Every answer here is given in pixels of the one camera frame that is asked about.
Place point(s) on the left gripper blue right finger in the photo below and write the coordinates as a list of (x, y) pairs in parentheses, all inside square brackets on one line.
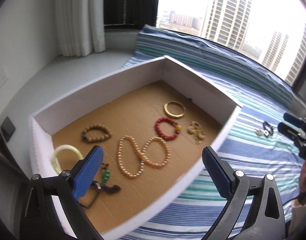
[(231, 185)]

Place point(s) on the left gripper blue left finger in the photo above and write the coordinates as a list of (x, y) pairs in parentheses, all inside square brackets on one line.
[(74, 186)]

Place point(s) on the pale green jade bangle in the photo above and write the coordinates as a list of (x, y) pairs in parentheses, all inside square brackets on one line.
[(54, 160)]

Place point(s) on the gold ornate bangle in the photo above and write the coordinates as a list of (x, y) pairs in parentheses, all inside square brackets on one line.
[(171, 115)]

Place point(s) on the person's right hand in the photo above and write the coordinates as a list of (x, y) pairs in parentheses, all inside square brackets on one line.
[(302, 179)]

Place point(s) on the beige carved bead cluster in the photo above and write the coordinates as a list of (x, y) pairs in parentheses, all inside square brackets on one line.
[(196, 131)]

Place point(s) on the white fleece right sleeve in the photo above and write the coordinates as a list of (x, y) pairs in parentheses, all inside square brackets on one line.
[(298, 217)]

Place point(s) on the white cardboard tray box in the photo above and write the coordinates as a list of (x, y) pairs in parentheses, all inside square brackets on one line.
[(129, 102)]

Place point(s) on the striped pillow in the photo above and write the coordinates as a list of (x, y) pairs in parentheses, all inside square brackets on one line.
[(207, 55)]

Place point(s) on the white curtain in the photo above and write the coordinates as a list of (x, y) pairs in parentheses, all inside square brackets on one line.
[(80, 27)]

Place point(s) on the green bead dark cord pendant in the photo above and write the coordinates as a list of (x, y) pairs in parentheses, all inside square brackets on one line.
[(101, 186)]

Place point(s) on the black wall switch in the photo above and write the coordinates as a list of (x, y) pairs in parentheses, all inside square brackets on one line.
[(7, 129)]

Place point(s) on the white wall socket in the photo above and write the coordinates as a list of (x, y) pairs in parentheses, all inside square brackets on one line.
[(3, 76)]

